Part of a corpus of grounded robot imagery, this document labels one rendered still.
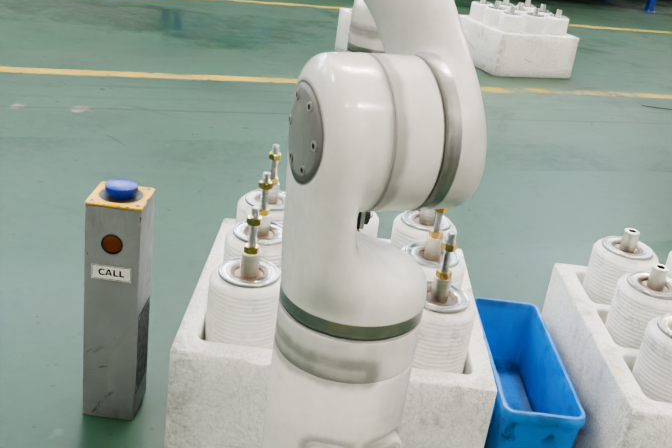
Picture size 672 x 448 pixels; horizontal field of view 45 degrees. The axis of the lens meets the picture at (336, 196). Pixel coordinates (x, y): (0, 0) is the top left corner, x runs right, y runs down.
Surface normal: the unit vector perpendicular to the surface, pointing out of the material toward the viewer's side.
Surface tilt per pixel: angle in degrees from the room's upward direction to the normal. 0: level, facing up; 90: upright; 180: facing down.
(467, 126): 65
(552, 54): 90
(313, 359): 90
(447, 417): 90
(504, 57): 90
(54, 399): 0
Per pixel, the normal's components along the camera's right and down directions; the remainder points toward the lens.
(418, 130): 0.37, 0.07
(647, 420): -0.01, 0.37
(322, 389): -0.30, 0.32
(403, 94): 0.33, -0.41
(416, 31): -0.84, 0.18
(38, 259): 0.13, -0.92
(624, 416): -0.99, -0.12
